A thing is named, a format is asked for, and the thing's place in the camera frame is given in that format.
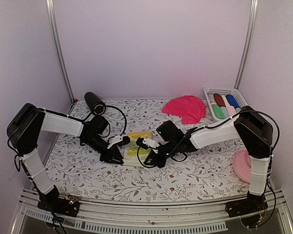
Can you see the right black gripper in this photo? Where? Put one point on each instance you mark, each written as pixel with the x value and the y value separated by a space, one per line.
pixel 156 160

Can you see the pink item in basket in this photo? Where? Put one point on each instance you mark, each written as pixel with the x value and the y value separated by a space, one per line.
pixel 232 111

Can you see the front aluminium rail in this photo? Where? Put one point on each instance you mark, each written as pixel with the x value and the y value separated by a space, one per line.
pixel 112 217

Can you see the green item in basket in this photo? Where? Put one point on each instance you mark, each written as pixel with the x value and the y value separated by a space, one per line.
pixel 217 111

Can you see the red item in basket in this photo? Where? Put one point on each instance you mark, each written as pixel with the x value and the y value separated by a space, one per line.
pixel 219 100

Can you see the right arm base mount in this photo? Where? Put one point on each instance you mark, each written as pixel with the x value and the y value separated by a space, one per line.
pixel 245 206

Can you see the pink towel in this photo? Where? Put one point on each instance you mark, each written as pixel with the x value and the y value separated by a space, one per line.
pixel 190 108

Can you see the right aluminium frame post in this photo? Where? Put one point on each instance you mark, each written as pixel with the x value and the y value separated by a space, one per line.
pixel 247 43

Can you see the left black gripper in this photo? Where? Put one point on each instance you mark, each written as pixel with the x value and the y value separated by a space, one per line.
pixel 113 152

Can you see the white plastic basket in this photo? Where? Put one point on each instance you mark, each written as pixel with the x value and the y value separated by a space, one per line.
pixel 223 92

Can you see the black cylindrical bottle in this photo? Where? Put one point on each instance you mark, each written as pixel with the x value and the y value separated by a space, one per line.
pixel 95 104

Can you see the light blue item in basket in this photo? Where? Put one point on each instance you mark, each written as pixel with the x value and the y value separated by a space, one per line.
pixel 225 112

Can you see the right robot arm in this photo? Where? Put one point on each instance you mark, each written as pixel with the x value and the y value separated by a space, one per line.
pixel 253 127

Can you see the aluminium frame post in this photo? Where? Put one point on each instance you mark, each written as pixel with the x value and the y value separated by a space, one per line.
pixel 247 43
pixel 55 34

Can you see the pink plate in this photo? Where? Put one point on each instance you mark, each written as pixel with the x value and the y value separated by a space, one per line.
pixel 242 165

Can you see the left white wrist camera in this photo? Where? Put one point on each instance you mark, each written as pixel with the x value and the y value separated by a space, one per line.
pixel 118 140

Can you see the green yellow patterned towel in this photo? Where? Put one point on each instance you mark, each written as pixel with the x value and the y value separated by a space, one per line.
pixel 130 153

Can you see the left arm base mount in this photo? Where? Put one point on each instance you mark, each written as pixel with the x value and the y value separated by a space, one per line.
pixel 62 206

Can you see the white item in basket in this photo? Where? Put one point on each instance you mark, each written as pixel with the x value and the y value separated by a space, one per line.
pixel 211 99

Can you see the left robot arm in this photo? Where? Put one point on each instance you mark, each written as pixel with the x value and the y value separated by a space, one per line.
pixel 30 122

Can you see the left aluminium frame post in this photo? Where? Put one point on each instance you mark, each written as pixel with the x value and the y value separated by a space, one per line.
pixel 55 34

